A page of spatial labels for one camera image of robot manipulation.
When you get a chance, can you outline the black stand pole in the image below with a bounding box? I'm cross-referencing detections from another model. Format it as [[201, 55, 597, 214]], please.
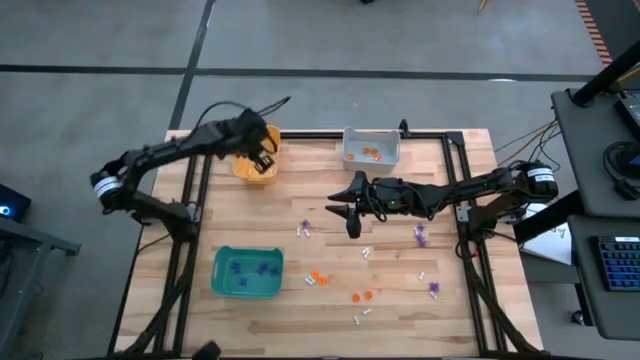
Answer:
[[571, 42, 640, 108]]

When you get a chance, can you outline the white plastic basket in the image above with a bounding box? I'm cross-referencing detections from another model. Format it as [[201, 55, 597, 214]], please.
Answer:
[[341, 126, 402, 175]]

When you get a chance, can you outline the white paper sheet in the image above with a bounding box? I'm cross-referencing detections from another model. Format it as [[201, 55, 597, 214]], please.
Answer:
[[520, 202, 574, 266]]

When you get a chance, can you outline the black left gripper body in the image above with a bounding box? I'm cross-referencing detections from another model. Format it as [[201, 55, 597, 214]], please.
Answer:
[[216, 107, 278, 157]]

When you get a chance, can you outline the black left wrist camera cable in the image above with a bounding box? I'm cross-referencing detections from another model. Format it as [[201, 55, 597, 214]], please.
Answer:
[[197, 95, 292, 151]]

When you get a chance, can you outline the black aluminium table frame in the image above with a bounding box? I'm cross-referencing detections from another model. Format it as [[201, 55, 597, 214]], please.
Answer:
[[107, 118, 549, 360]]

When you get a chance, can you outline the grey metal bench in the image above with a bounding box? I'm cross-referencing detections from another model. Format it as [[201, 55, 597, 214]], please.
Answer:
[[0, 215, 83, 360]]

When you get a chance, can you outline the black coiled cable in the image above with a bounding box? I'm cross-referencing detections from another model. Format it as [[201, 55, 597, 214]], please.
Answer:
[[602, 140, 640, 182]]

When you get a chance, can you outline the black backlit keyboard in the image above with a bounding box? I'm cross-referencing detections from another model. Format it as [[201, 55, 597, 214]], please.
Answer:
[[595, 235, 640, 293]]

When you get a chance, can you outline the black box with blue light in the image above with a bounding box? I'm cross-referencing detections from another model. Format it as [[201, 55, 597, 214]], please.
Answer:
[[0, 183, 32, 225]]

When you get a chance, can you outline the black floor cable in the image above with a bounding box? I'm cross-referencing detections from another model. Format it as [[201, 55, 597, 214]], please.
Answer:
[[499, 119, 564, 171]]

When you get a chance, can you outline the dark grey keyboard desk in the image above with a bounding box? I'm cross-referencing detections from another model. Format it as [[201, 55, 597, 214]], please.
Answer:
[[567, 214, 640, 342]]

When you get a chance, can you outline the teal plastic basket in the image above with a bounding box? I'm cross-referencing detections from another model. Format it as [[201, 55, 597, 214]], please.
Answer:
[[210, 245, 285, 300]]

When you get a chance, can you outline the orange plastic basket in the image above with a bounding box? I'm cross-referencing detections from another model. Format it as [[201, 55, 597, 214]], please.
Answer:
[[232, 124, 281, 186]]

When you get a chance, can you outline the black desk foot beam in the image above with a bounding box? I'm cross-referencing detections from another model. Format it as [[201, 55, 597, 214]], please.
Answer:
[[512, 197, 586, 245]]

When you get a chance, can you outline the black unidentified device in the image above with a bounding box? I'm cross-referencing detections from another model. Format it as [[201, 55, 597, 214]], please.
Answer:
[[192, 340, 224, 360]]

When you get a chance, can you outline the dark grey desk with pole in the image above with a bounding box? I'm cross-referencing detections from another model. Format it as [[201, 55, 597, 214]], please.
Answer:
[[550, 87, 640, 219]]

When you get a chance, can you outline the yellow floor cable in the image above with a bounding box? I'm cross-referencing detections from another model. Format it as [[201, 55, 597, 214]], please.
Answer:
[[497, 119, 561, 169]]

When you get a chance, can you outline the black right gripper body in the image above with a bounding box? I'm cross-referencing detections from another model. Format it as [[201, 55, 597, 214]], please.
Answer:
[[346, 171, 419, 240]]

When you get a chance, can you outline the black mat orange striped edge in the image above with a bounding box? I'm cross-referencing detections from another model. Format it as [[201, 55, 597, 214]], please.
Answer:
[[573, 0, 640, 69]]

